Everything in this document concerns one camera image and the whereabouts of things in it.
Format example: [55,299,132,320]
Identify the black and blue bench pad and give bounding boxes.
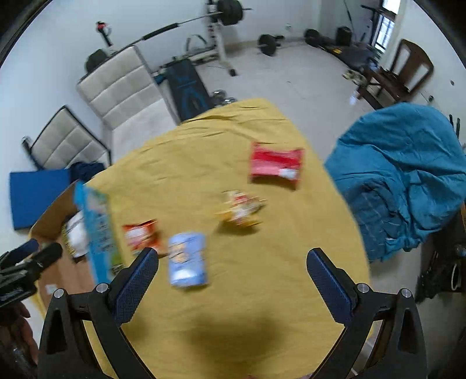
[153,59,216,123]

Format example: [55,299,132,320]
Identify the cardboard box with blue flap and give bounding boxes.
[29,180,125,318]

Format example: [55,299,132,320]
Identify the white weight rack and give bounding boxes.
[184,0,238,77]

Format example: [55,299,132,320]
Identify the pair of slippers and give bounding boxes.
[343,69,368,85]

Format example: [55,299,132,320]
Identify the yellow snack packet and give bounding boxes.
[216,189,267,227]

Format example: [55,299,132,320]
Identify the dark blue cloth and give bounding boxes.
[69,161,107,183]

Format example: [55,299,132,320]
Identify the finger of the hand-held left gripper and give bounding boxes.
[0,238,40,271]
[7,242,63,290]

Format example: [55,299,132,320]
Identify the large red snack packet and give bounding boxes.
[249,142,305,190]

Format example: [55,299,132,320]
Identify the long barbell with black plates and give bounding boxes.
[126,0,253,47]

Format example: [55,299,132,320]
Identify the blue foam mat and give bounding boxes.
[9,169,72,231]

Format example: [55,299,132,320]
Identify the light blue snack packet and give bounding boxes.
[167,231,210,289]

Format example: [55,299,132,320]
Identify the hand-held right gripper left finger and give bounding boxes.
[37,247,160,379]

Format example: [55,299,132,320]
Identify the orange red snack packet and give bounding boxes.
[122,219,163,256]

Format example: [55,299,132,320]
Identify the teal blanket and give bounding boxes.
[324,102,466,264]

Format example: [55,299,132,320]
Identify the person's left hand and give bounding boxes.
[0,302,39,369]

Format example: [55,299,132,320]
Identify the chrome dumbbells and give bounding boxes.
[213,89,237,107]

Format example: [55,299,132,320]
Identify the window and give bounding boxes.
[374,15,397,56]

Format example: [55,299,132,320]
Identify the red and black tool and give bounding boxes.
[96,21,114,47]

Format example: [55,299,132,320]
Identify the large beige cushioned seat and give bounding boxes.
[76,45,183,158]

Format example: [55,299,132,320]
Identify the white packet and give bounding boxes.
[63,211,90,264]

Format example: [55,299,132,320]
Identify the wooden chair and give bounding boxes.
[357,39,435,110]

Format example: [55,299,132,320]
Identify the dark equipment pile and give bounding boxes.
[414,233,466,305]

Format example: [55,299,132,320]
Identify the short barbell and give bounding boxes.
[257,28,337,57]

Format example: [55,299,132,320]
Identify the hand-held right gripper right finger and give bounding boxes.
[306,248,427,379]

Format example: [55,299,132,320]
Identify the small beige cushioned seat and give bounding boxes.
[22,105,112,171]

